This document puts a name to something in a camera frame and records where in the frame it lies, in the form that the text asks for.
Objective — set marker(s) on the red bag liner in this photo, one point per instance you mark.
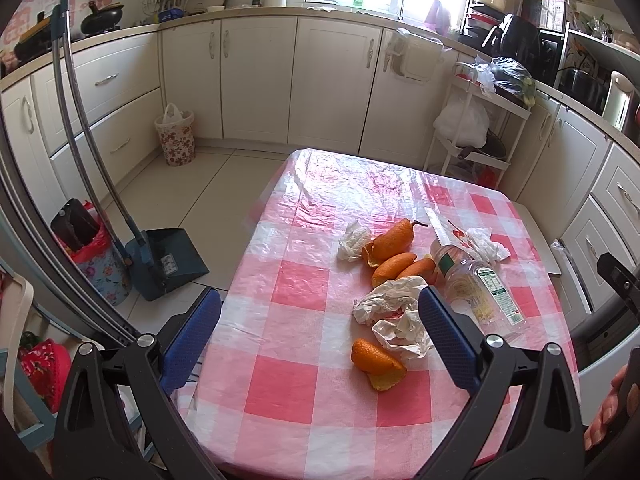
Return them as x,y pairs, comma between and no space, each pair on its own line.
97,247

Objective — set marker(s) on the black frying pan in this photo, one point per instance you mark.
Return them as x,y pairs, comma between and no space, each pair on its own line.
492,146

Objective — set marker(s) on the white sink base cabinet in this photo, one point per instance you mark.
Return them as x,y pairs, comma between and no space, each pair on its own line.
325,80

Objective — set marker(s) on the orange peel with stem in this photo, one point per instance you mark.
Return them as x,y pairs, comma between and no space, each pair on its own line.
395,240

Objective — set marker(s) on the black object in bin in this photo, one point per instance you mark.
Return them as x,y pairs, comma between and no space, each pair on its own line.
72,225

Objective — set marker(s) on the white bag liner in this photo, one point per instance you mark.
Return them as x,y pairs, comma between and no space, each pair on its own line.
171,112

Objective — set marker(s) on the light blue shelf frame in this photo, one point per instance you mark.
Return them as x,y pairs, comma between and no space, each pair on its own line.
35,410

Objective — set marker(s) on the person's right hand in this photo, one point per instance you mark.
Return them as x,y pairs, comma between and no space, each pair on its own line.
602,417

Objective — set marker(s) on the small white tissue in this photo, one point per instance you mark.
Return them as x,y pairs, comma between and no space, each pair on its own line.
354,242

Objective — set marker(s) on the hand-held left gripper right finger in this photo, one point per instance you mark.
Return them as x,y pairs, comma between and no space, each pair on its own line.
447,340

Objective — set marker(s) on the blue box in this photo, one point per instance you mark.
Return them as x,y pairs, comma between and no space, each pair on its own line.
172,15

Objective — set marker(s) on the white electric kettle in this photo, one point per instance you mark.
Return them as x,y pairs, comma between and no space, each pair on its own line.
617,100

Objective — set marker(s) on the stack of dark containers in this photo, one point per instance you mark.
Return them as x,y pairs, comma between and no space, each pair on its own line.
472,25

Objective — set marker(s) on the large white plastic bag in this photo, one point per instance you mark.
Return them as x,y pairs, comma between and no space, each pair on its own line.
460,122

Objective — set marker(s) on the white bowl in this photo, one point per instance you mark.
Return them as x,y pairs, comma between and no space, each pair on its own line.
215,8

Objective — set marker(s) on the black air fryer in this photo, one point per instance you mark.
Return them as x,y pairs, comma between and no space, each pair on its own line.
515,37

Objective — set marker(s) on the dark grey stool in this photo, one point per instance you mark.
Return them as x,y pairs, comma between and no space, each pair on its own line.
605,340

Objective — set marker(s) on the large white tissue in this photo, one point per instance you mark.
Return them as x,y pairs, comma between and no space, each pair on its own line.
385,302

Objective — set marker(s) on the light blue floral bin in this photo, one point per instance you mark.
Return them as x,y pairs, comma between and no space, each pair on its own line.
107,280

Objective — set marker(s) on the floral wastebasket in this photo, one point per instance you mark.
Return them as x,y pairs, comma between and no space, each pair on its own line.
175,142

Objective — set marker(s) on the small curled orange peel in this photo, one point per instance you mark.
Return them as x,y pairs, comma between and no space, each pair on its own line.
371,256

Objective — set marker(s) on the black wok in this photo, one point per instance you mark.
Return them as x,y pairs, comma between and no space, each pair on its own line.
32,37

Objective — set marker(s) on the white appliance counter cabinet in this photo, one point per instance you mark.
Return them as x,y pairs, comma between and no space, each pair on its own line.
570,160

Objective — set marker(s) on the white rack cart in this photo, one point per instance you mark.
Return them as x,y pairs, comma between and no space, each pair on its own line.
510,125

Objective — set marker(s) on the white wooden stool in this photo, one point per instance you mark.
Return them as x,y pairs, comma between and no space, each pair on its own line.
542,245

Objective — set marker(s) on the red floral cloth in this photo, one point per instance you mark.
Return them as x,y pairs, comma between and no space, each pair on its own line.
45,370

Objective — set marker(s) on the clear plastic bottle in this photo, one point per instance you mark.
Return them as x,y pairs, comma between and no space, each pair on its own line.
475,280

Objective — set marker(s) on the black clay pot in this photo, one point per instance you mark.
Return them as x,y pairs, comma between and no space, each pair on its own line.
102,17

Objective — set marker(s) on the white wrapper with red print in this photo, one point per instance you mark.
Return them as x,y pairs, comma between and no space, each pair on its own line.
450,232

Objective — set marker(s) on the black stock pot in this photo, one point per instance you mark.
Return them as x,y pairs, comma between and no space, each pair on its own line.
580,87

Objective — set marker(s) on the pink checkered tablecloth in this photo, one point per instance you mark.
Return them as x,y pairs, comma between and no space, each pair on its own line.
300,395

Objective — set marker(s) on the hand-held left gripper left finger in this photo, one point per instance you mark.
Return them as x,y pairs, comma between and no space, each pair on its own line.
192,340

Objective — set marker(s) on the white stove base cabinet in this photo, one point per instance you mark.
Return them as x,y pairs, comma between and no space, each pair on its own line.
125,110

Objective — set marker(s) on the black microwave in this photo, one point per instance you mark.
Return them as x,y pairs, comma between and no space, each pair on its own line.
552,50

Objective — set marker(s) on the white hanging door bin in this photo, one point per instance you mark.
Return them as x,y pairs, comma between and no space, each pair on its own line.
415,57

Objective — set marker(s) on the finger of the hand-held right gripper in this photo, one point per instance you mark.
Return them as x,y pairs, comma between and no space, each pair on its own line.
620,277

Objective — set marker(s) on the dark bag of vegetables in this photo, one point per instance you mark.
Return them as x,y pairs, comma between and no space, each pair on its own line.
510,75

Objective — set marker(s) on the purple bag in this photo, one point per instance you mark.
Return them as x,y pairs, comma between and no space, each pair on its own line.
436,16

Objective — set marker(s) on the small white plastic bag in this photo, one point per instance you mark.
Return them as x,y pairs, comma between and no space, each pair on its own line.
482,79

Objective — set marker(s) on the red plastic bag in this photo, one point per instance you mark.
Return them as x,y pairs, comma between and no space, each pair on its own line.
487,177

